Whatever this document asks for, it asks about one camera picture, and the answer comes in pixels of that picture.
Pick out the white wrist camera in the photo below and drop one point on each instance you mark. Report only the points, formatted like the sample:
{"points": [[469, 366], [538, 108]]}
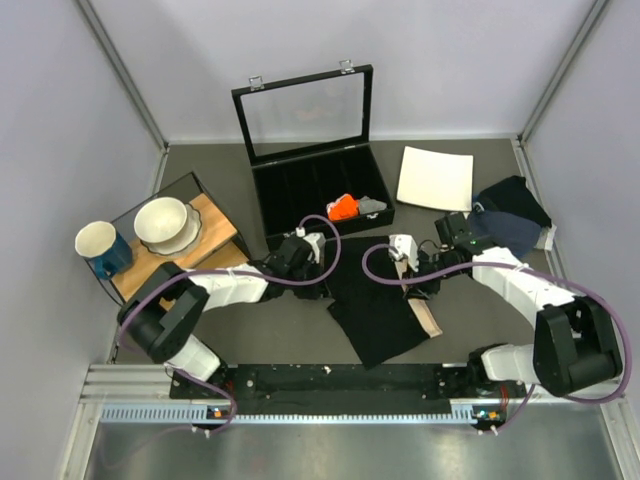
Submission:
{"points": [[403, 248], [315, 241]]}

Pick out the white scalloped saucer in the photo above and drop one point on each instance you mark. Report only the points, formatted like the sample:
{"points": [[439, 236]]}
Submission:
{"points": [[184, 242]]}

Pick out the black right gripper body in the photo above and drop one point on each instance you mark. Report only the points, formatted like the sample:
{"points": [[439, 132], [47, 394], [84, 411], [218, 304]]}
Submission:
{"points": [[430, 264]]}

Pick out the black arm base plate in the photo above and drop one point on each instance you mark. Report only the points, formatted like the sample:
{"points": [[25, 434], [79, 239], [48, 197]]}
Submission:
{"points": [[343, 389]]}

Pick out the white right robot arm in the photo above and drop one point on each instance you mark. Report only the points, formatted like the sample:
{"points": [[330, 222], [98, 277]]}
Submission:
{"points": [[575, 345]]}

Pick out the black underwear in pile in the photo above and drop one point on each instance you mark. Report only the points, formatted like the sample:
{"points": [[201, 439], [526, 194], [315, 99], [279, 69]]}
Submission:
{"points": [[511, 195]]}

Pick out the orange rolled underwear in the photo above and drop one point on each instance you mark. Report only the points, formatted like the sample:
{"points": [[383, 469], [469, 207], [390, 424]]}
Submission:
{"points": [[343, 208]]}

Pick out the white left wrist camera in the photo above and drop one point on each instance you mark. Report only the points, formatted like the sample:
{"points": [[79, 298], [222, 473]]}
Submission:
{"points": [[315, 241]]}

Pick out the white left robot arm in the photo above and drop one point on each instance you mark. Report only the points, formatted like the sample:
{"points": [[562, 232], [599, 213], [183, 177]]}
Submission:
{"points": [[163, 313]]}

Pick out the grey rolled underwear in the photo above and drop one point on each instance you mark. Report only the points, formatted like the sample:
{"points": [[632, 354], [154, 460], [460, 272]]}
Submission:
{"points": [[367, 205]]}

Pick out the white square plate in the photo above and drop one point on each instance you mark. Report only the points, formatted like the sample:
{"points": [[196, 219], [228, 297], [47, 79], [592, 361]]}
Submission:
{"points": [[435, 180]]}

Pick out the white ceramic bowl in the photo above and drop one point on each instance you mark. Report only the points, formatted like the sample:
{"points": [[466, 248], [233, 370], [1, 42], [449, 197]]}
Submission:
{"points": [[160, 220]]}

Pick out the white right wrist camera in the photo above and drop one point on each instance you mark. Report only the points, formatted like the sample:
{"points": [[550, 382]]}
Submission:
{"points": [[403, 248]]}

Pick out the grey slotted cable duct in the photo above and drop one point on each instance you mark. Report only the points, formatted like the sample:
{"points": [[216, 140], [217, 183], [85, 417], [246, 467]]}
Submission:
{"points": [[456, 412]]}

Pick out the white cloth in pile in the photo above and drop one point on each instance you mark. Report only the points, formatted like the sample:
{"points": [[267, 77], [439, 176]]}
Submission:
{"points": [[546, 238]]}

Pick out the black underwear beige waistband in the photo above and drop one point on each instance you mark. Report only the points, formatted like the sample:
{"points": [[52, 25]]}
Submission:
{"points": [[377, 319]]}

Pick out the wooden black-framed shelf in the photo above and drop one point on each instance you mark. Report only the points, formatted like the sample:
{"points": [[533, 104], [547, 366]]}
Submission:
{"points": [[219, 242]]}

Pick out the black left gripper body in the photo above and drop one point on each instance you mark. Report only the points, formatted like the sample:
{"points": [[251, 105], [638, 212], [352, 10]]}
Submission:
{"points": [[307, 274]]}

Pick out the black glass-lid storage box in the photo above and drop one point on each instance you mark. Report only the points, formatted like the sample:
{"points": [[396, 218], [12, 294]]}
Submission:
{"points": [[307, 139]]}

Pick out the navy blue underwear in pile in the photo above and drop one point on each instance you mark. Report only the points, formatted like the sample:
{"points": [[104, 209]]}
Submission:
{"points": [[520, 235]]}

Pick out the blue mug white inside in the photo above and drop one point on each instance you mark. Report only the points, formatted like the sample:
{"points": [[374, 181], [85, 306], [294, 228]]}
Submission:
{"points": [[104, 248]]}

